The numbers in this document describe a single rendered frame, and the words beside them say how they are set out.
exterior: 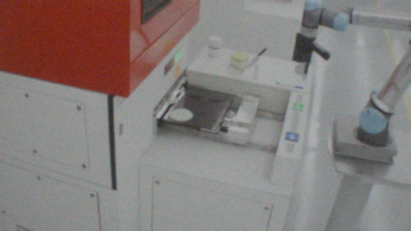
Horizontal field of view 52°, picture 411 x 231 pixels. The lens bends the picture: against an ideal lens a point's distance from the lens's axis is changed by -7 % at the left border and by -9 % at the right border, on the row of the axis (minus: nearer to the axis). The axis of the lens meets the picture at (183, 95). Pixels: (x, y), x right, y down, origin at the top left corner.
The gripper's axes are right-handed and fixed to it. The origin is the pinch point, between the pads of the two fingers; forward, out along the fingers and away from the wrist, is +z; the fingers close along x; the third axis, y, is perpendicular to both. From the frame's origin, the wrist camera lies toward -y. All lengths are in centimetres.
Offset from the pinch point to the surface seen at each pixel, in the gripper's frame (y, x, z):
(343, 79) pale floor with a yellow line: -44, -259, 111
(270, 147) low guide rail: 9.1, 19.0, 26.5
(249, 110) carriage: 23.2, -2.4, 22.6
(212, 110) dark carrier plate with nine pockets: 38.7, 7.7, 20.7
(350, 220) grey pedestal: -38, 7, 67
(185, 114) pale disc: 49, 16, 21
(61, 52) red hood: 78, 66, -24
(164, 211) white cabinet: 46, 46, 52
